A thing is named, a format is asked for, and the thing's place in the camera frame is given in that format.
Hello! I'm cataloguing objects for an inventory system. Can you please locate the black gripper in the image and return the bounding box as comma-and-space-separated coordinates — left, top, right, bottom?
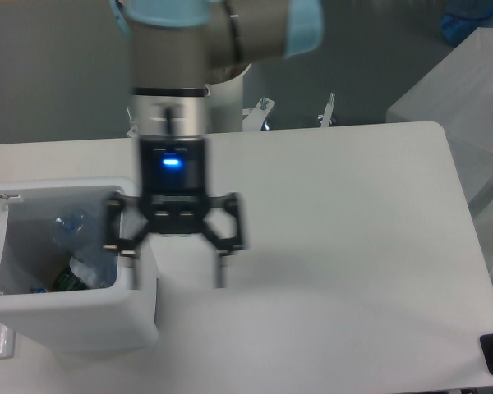
103, 135, 247, 288

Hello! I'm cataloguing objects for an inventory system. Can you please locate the clear plastic water bottle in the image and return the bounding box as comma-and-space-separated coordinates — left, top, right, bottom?
52, 208, 117, 289

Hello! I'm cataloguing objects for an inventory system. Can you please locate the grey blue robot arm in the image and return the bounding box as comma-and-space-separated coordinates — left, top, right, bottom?
104, 1, 324, 288

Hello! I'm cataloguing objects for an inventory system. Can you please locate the white trash can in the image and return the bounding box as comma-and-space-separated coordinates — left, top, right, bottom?
0, 177, 159, 352

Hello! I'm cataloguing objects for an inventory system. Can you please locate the green snack wrapper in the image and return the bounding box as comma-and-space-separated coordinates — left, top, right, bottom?
53, 266, 89, 291

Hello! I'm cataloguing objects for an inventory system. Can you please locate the white side table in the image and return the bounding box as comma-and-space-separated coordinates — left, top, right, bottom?
386, 28, 493, 284

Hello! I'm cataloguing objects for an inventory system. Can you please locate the blue plastic bin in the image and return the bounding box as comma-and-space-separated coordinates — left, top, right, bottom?
440, 1, 493, 46

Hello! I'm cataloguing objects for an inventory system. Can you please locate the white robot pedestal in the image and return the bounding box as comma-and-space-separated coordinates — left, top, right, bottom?
207, 63, 251, 134

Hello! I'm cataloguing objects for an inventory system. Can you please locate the white base bracket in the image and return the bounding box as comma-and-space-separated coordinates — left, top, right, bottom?
127, 92, 336, 138

